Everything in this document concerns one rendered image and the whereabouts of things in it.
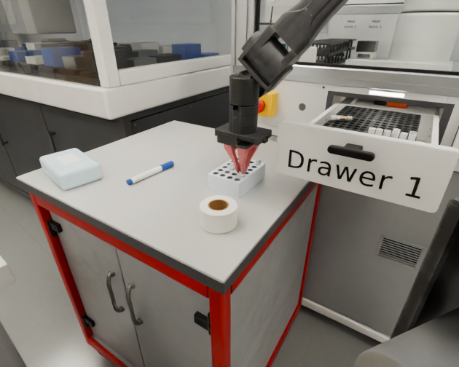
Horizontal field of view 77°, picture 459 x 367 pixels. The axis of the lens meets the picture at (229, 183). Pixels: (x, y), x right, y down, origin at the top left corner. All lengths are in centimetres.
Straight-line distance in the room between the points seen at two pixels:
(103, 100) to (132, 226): 61
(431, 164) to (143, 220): 50
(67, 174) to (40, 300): 99
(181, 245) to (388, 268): 77
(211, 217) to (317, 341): 93
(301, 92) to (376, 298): 75
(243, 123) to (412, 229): 64
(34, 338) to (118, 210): 96
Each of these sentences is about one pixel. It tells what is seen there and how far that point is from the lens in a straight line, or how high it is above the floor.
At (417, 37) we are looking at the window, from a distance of 87.
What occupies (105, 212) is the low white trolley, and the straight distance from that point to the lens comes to 64.
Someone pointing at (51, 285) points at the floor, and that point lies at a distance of 169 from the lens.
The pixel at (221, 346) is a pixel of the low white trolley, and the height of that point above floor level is 58.
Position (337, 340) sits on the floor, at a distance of 137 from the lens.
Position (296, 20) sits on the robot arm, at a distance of 52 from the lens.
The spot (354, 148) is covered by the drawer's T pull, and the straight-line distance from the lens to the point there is 53.
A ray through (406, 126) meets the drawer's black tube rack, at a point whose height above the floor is 90.
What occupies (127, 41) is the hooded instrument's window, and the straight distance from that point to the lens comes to 116.
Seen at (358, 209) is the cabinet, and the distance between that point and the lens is 101.
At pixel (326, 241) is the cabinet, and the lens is 111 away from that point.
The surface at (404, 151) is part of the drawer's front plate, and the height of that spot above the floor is 91.
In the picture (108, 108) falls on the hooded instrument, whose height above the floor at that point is 84.
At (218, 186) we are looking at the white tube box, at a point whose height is 78.
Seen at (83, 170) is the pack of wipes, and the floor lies 80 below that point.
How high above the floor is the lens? 109
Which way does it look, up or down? 29 degrees down
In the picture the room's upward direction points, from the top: straight up
